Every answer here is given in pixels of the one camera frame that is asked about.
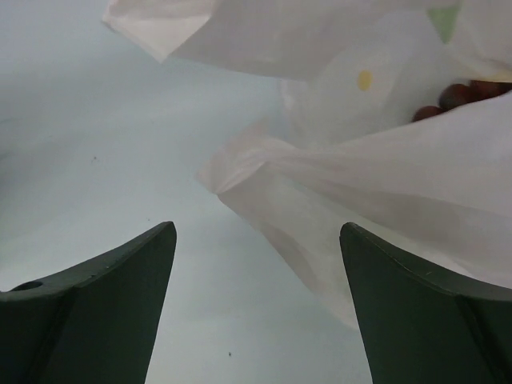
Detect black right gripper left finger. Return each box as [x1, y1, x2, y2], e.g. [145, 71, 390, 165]
[1, 222, 177, 383]

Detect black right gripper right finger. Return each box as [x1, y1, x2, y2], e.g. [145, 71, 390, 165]
[340, 223, 511, 383]

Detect white plastic bag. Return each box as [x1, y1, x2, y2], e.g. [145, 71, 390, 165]
[102, 1, 511, 325]

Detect fake red grapes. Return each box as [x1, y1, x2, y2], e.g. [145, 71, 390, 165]
[411, 80, 511, 122]

